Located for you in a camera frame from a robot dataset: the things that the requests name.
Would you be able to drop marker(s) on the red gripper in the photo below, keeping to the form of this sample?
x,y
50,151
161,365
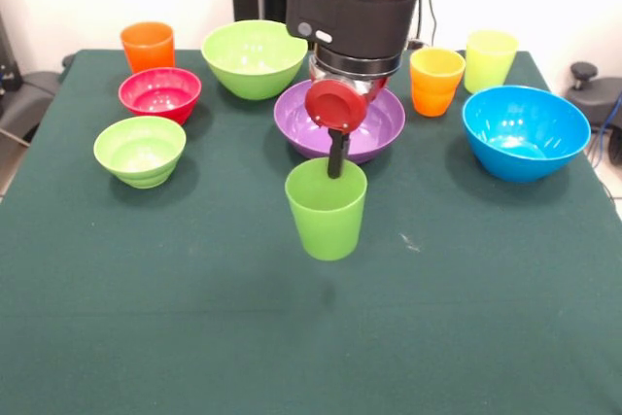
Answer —
x,y
335,105

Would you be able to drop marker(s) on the green cup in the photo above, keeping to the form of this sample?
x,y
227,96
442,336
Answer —
x,y
325,225

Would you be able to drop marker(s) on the blue bowl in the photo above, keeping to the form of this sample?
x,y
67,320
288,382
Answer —
x,y
525,162

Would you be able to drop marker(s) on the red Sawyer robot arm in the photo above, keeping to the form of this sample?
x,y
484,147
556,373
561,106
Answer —
x,y
355,11

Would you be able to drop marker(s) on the purple bowl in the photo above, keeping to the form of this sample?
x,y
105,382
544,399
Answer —
x,y
379,128

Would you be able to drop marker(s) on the orange cup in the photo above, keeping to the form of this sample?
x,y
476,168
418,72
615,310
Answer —
x,y
435,94

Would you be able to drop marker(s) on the large green bowl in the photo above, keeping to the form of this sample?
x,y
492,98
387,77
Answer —
x,y
248,79

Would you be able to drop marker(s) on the dark green table cloth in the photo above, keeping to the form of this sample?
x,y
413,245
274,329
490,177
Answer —
x,y
311,313

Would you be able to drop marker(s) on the lime yellow cup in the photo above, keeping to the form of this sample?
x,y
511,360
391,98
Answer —
x,y
488,70

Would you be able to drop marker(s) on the pink bowl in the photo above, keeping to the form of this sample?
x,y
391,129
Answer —
x,y
160,99

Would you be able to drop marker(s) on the small green bowl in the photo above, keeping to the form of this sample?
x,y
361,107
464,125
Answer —
x,y
141,162

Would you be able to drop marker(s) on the red-orange cup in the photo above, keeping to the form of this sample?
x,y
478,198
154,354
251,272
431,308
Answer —
x,y
148,50

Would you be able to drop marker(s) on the black caster base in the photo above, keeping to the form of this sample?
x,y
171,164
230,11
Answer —
x,y
595,89

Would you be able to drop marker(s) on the grey caster base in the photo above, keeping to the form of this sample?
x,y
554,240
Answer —
x,y
24,104

